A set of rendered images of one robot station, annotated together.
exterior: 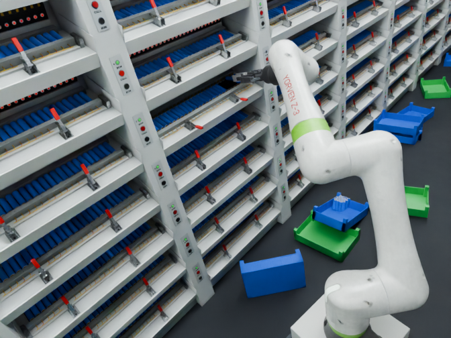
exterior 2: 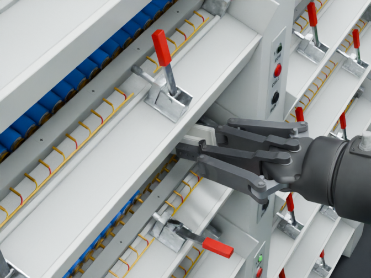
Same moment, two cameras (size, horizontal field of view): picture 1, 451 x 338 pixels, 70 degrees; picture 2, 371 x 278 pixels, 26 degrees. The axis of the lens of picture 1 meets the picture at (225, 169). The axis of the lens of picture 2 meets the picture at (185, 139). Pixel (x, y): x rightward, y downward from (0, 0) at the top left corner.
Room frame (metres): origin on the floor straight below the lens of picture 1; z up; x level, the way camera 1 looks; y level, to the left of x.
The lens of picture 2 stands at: (0.76, 0.12, 1.62)
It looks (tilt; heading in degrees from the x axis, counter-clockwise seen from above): 41 degrees down; 337
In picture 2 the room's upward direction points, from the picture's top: straight up
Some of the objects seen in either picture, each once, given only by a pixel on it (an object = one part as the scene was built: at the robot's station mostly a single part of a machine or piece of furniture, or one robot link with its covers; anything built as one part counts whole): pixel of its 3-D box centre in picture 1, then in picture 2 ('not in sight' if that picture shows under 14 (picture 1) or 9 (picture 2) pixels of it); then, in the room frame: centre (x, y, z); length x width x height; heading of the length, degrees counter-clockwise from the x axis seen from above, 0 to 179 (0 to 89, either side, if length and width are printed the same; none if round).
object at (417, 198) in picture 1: (398, 197); not in sight; (1.40, -0.98, 0.04); 0.30 x 0.20 x 0.08; 56
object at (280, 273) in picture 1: (272, 273); not in sight; (1.04, -0.11, 0.10); 0.30 x 0.08 x 0.20; 87
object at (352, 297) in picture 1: (352, 302); not in sight; (0.55, -0.28, 0.52); 0.16 x 0.13 x 0.19; 87
